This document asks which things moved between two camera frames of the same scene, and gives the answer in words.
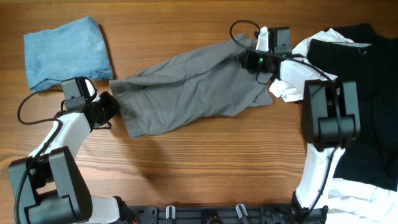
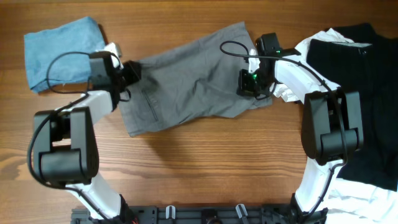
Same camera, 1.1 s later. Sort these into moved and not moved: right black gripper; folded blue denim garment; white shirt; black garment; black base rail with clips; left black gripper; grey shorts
Moved: left black gripper; grey shorts; right black gripper
Not moved: folded blue denim garment; black garment; white shirt; black base rail with clips
